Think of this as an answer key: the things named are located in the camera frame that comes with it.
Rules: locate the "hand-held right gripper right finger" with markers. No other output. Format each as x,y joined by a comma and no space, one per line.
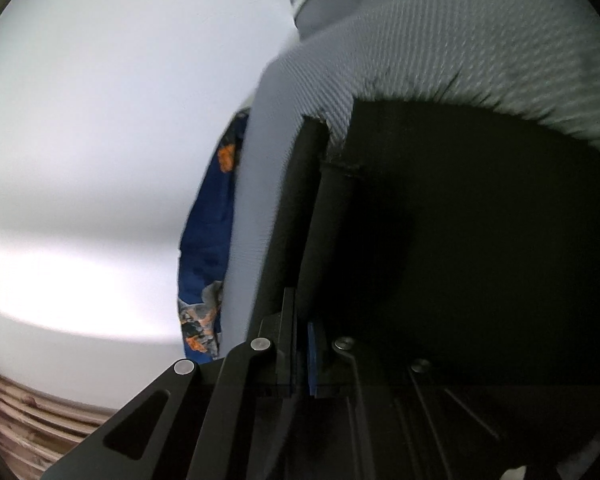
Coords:
314,360

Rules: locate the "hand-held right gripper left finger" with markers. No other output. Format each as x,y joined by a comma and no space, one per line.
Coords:
286,350

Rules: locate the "black pants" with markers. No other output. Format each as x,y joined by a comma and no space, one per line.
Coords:
455,210

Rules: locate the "blue floral blanket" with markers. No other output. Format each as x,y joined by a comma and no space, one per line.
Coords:
205,240

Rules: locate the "grey mesh mattress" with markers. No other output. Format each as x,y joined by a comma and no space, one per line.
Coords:
430,35

